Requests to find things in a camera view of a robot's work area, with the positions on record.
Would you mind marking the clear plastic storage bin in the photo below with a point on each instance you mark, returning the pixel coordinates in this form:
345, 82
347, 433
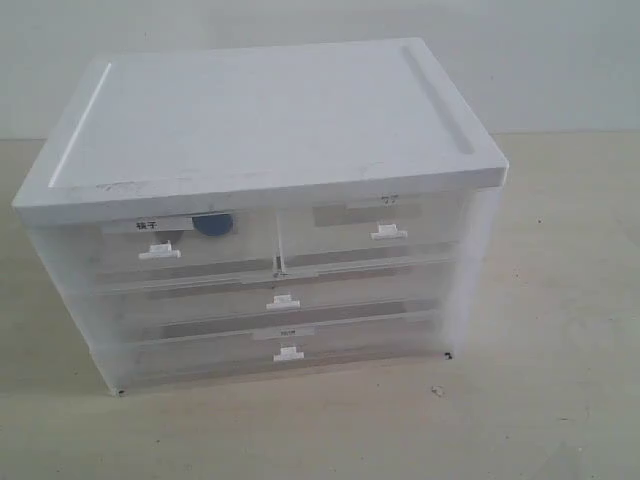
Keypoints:
152, 139

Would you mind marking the middle wide translucent drawer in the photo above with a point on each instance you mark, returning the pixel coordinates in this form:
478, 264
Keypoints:
167, 313

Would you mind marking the wide translucent drawer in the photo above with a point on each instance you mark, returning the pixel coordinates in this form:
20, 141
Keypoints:
167, 313
280, 348

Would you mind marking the bottom wide translucent drawer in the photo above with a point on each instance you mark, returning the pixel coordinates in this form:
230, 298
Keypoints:
280, 348

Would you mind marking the key bunch with blue fob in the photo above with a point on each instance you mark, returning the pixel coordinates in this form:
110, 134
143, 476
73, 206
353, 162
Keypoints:
216, 225

